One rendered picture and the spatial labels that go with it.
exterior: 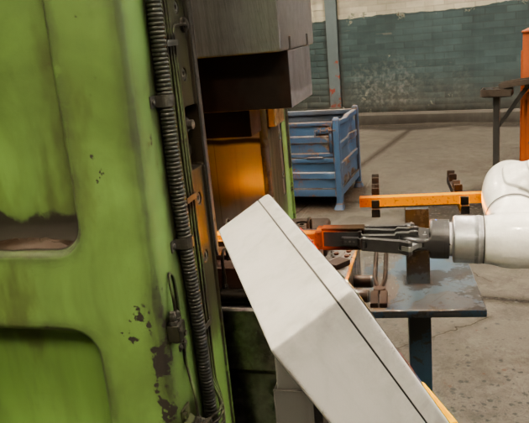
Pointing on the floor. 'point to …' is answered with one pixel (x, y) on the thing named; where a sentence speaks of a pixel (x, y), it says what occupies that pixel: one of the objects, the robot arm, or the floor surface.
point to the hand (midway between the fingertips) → (342, 237)
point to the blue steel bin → (325, 153)
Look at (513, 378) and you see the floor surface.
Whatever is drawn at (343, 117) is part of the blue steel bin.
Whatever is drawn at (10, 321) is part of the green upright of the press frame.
